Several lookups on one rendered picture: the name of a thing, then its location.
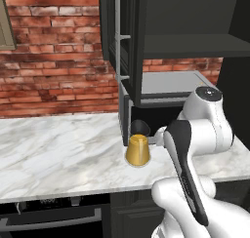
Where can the dark lower cupboard door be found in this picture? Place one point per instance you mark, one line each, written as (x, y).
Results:
(133, 216)

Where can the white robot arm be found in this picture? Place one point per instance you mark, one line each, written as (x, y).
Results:
(208, 131)

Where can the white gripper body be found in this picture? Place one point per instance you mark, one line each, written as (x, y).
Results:
(160, 136)

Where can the black oven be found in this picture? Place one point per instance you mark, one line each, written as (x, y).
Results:
(49, 216)

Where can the beige window frame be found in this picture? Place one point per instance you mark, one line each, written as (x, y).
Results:
(6, 24)

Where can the dark upper cupboard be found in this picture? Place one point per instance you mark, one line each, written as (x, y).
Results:
(192, 20)

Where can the grey microwave oven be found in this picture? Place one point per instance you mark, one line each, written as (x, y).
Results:
(169, 82)

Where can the dark cupboard door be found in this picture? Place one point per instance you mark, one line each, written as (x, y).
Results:
(135, 37)
(133, 216)

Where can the yellow cup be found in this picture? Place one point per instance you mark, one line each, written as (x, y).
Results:
(138, 150)

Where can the dark tall cupboard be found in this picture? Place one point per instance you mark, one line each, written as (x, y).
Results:
(236, 95)

